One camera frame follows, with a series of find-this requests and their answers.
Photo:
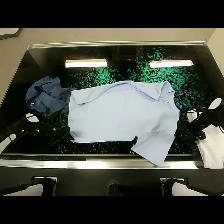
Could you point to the dark blue shirt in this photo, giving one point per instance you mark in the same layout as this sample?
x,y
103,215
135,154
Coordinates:
x,y
45,96

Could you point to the white garment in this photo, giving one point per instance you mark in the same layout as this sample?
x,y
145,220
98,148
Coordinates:
x,y
213,150

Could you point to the light blue shirt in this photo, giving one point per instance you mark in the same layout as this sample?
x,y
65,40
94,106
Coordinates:
x,y
123,113

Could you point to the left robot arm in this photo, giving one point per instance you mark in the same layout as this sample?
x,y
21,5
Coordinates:
x,y
20,125

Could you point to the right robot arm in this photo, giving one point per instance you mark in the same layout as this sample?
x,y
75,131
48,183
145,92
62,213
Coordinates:
x,y
208,120

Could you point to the silver frame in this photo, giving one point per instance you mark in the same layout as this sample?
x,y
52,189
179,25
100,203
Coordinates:
x,y
100,164

